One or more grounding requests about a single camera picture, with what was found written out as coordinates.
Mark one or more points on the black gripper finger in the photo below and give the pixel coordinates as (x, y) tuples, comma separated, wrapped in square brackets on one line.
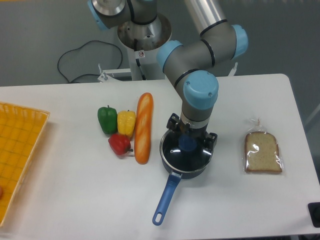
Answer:
[(210, 140), (173, 123)]

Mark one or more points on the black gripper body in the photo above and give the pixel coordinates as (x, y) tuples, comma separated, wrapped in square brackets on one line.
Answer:
[(194, 129)]

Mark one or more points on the glass pot lid blue knob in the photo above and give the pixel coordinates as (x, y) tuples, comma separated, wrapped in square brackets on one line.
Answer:
[(183, 154)]

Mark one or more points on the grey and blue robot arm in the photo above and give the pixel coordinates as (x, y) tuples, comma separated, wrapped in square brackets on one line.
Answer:
[(199, 90)]

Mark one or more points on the baguette bread loaf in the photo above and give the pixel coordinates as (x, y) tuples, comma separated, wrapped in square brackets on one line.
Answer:
[(143, 128)]

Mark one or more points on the yellow bell pepper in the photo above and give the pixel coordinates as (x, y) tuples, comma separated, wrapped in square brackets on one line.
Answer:
[(126, 121)]

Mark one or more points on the bread slice in plastic bag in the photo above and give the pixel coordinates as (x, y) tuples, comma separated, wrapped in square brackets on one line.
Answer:
[(261, 151)]

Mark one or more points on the red bell pepper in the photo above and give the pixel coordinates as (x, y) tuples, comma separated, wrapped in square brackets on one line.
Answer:
[(120, 144)]

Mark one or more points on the green bell pepper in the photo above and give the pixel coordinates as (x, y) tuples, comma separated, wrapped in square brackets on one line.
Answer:
[(107, 118)]

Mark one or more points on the black device at table edge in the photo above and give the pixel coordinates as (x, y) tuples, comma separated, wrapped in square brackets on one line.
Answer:
[(314, 212)]

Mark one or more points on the yellow woven basket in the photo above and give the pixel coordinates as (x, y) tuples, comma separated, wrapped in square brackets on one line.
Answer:
[(21, 128)]

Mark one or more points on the blue saucepan with handle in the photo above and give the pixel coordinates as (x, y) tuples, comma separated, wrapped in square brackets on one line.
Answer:
[(173, 180)]

